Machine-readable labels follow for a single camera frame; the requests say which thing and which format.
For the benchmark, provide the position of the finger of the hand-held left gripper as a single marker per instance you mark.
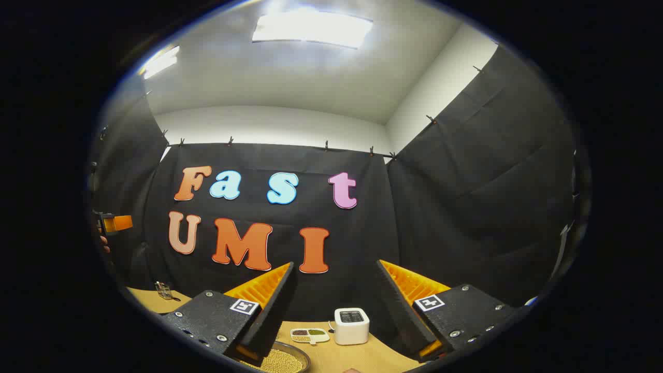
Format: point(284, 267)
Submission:
point(121, 223)

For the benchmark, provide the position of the large soybean pile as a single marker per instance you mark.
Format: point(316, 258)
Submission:
point(282, 362)

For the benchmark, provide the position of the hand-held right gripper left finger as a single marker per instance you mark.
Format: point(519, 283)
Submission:
point(274, 316)

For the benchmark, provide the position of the large rectangular ceiling light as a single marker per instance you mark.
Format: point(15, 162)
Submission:
point(311, 28)

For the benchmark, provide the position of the white toaster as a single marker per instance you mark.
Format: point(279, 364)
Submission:
point(352, 330)

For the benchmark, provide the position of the white divided dish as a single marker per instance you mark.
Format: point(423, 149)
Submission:
point(317, 339)

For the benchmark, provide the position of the small rectangular ceiling light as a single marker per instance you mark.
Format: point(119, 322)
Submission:
point(160, 62)

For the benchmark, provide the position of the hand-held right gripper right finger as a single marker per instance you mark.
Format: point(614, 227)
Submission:
point(404, 316)

